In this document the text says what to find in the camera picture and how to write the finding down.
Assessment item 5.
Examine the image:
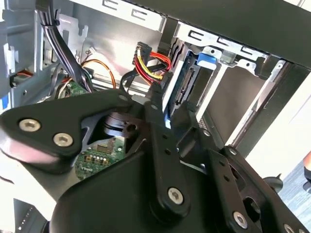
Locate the black data wire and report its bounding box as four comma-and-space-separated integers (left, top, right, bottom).
120, 63, 171, 98

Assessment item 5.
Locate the red yellow power wire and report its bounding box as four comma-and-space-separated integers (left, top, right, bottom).
132, 41, 173, 86

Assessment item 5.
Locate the hard disk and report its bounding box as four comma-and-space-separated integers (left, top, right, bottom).
162, 50, 218, 129

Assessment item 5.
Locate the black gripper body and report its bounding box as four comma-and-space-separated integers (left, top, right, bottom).
48, 149, 228, 233

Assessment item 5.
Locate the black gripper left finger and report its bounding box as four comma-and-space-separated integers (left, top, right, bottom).
0, 85, 192, 218

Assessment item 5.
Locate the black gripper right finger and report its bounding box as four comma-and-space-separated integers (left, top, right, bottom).
173, 102, 311, 233

